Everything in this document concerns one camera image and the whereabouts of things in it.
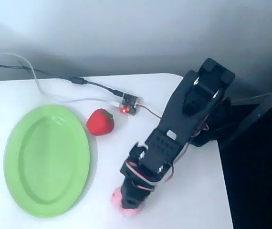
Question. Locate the pink toy peach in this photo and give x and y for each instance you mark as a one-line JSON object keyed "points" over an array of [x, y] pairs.
{"points": [[115, 194]]}

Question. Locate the dark grey diagonal bar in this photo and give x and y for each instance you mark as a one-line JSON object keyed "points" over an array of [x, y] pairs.
{"points": [[250, 119]]}

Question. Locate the green oval plastic plate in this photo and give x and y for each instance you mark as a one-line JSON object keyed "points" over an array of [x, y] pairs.
{"points": [[46, 161]]}

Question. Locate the small controller circuit board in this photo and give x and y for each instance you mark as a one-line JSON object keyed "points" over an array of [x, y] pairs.
{"points": [[128, 102]]}

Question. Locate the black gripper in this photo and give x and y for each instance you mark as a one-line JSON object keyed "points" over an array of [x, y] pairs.
{"points": [[131, 196]]}

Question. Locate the red toy strawberry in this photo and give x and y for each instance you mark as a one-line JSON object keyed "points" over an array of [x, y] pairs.
{"points": [[99, 122]]}

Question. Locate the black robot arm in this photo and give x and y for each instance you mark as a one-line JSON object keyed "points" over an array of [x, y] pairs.
{"points": [[181, 114]]}

